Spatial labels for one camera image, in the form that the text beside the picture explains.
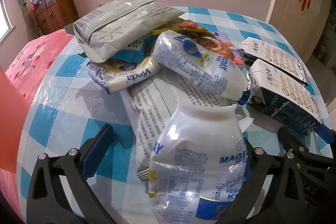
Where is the blue checkered tablecloth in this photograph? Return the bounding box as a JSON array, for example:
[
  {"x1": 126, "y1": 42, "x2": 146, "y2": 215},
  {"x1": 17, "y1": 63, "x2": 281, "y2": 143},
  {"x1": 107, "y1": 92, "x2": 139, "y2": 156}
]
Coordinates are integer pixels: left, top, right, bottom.
[{"x1": 16, "y1": 6, "x2": 336, "y2": 224}]

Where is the pink heart blanket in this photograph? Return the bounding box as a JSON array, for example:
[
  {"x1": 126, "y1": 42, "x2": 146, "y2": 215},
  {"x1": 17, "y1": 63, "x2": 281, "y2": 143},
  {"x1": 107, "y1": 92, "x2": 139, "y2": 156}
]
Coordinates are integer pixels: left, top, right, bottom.
[{"x1": 0, "y1": 28, "x2": 75, "y2": 224}]

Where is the white plastic milk pouch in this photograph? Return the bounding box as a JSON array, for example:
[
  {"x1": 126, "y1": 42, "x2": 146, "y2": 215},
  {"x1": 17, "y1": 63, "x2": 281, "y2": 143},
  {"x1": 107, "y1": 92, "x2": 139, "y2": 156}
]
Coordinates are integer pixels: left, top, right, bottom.
[{"x1": 147, "y1": 101, "x2": 249, "y2": 224}]

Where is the silver printed bag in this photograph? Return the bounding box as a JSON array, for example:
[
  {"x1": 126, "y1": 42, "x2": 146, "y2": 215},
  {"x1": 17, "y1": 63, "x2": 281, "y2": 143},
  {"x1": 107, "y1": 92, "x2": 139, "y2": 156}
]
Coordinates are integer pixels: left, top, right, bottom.
[{"x1": 120, "y1": 76, "x2": 254, "y2": 183}]

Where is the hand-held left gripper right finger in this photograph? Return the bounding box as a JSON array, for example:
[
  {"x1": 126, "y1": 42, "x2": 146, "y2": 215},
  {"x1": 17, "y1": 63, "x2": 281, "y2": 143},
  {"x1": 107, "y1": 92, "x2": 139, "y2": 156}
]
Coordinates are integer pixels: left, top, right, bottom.
[{"x1": 218, "y1": 139, "x2": 307, "y2": 224}]

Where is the orange plastic bin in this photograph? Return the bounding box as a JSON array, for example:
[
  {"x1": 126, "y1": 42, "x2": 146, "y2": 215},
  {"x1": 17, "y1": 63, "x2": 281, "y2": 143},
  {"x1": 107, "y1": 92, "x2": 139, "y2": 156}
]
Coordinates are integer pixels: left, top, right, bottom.
[{"x1": 0, "y1": 65, "x2": 30, "y2": 180}]

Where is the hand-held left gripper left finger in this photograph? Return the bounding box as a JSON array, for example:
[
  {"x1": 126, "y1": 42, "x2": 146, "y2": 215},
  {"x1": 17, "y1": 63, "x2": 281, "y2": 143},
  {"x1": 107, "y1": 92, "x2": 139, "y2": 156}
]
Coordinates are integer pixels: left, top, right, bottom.
[{"x1": 26, "y1": 124, "x2": 116, "y2": 224}]

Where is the yellow snack packet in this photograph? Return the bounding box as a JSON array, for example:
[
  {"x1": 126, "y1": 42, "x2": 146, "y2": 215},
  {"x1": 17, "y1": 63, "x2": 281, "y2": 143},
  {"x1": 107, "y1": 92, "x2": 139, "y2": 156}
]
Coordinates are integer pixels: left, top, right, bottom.
[{"x1": 152, "y1": 19, "x2": 218, "y2": 39}]

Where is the window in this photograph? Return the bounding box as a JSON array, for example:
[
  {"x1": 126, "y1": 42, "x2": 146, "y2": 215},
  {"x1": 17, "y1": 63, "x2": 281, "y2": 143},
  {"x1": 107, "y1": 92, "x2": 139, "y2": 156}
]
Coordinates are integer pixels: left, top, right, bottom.
[{"x1": 0, "y1": 0, "x2": 16, "y2": 43}]

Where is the wooden cabinet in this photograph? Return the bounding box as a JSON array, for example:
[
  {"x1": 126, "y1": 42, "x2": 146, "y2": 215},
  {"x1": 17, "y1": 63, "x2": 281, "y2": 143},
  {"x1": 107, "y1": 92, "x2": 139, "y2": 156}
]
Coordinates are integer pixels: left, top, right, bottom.
[{"x1": 32, "y1": 0, "x2": 79, "y2": 37}]

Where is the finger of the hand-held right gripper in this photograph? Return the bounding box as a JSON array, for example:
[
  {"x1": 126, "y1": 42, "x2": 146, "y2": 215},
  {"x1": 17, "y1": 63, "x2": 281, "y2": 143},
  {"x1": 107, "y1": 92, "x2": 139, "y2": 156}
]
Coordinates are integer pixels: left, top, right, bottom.
[
  {"x1": 278, "y1": 126, "x2": 336, "y2": 169},
  {"x1": 318, "y1": 127, "x2": 336, "y2": 151}
]

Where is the white door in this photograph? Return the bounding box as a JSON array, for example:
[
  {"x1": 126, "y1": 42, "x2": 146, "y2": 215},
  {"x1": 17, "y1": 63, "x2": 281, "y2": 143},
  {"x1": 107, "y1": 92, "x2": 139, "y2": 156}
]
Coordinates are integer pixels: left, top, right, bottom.
[{"x1": 265, "y1": 0, "x2": 334, "y2": 56}]

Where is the white and navy milk carton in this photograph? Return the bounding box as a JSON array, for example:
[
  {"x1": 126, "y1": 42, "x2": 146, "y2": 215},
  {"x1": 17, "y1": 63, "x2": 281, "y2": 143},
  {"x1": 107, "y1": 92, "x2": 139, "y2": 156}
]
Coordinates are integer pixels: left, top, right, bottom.
[
  {"x1": 247, "y1": 59, "x2": 323, "y2": 134},
  {"x1": 237, "y1": 36, "x2": 310, "y2": 86}
]

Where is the purple small carton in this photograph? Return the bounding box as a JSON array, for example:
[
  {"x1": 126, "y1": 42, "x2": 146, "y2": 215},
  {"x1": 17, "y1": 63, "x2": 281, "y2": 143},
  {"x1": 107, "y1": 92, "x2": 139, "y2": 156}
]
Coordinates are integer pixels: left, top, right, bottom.
[{"x1": 181, "y1": 30, "x2": 245, "y2": 65}]

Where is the white and blue tissue pack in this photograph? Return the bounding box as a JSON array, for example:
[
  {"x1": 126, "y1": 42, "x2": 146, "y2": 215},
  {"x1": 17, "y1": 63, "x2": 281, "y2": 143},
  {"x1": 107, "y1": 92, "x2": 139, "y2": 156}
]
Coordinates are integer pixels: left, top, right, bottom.
[{"x1": 87, "y1": 42, "x2": 162, "y2": 94}]

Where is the grey foil snack bag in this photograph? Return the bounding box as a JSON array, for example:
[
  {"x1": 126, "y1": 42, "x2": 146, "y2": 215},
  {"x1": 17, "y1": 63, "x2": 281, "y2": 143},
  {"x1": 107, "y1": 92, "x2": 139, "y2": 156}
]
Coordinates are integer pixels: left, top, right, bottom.
[{"x1": 64, "y1": 0, "x2": 186, "y2": 62}]

